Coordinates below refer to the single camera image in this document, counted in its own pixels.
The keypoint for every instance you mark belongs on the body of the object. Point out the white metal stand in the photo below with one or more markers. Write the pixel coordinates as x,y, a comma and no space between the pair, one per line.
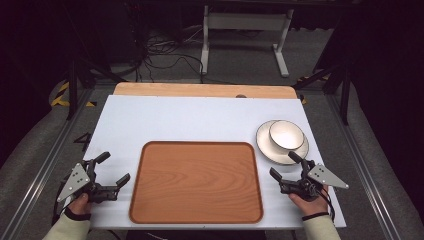
246,21

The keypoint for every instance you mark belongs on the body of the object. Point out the yellow and black floor tape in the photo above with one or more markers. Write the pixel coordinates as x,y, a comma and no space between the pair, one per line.
60,96
304,99

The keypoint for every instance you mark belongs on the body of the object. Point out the black tripod stand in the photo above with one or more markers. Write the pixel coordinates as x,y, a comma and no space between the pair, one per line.
72,86
345,96

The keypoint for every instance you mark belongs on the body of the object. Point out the person's right hand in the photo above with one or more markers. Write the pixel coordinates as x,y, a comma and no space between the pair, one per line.
310,206

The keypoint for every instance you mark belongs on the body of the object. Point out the white bowl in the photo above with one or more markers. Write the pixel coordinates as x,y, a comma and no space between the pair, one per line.
286,135

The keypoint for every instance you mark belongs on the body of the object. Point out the aluminium floor rail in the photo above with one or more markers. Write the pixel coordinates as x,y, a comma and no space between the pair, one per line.
43,166
363,166

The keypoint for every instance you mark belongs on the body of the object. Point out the person's left hand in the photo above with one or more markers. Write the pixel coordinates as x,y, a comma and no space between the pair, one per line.
80,204

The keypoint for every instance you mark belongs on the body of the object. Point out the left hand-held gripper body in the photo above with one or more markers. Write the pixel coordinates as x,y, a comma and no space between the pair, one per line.
77,180

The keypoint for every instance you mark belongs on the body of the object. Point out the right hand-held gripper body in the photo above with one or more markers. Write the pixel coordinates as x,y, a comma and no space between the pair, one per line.
325,177

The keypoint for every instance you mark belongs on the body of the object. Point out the white board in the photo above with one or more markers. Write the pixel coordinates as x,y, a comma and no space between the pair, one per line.
186,116

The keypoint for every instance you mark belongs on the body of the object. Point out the wooden table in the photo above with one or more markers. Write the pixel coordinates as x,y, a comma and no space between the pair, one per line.
200,90

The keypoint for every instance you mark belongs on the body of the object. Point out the wooden tray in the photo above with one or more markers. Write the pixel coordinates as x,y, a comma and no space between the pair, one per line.
196,183

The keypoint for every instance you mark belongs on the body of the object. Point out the white plate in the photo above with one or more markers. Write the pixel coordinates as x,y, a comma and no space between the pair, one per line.
270,151

